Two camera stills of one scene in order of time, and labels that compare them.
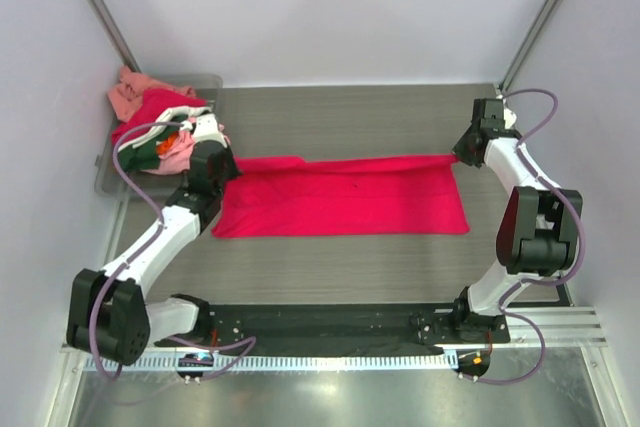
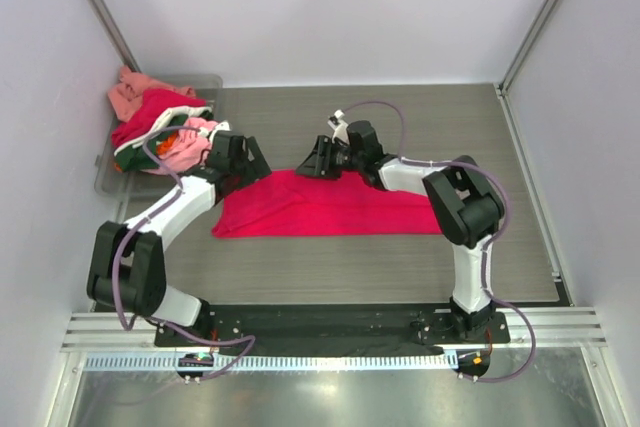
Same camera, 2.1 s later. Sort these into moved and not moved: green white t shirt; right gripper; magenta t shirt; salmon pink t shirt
Moved: right gripper
Not moved: green white t shirt; magenta t shirt; salmon pink t shirt
